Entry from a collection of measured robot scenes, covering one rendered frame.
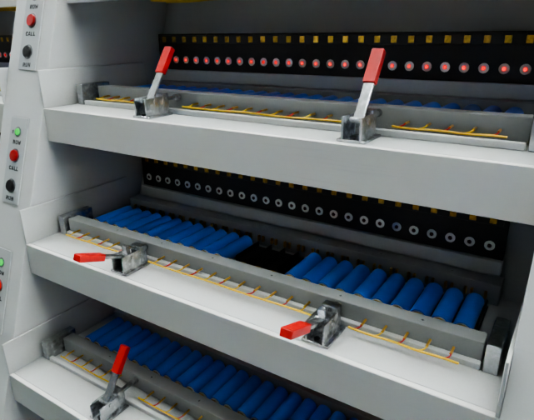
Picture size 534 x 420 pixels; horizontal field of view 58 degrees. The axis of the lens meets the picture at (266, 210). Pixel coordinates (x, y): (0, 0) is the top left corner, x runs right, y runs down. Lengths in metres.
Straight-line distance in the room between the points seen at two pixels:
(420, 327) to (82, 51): 0.58
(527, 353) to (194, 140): 0.37
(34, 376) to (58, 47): 0.46
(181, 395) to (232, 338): 0.17
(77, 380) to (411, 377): 0.48
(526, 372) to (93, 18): 0.68
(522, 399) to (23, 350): 0.64
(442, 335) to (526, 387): 0.08
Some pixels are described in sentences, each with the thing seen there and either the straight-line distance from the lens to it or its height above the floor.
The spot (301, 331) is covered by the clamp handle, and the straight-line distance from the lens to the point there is 0.42.
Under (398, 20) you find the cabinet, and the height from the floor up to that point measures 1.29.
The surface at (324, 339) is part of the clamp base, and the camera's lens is 0.46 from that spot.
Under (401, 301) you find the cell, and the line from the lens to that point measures 0.51.
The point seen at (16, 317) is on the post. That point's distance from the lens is 0.78.
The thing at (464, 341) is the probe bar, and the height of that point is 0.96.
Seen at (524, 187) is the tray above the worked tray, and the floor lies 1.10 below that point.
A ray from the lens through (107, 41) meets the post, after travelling 0.80.
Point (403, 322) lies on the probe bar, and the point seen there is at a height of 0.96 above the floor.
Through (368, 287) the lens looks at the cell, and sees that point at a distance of 0.53.
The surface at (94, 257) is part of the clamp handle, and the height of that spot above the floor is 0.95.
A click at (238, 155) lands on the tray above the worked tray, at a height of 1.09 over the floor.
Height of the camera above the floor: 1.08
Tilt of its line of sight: 4 degrees down
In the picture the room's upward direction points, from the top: 9 degrees clockwise
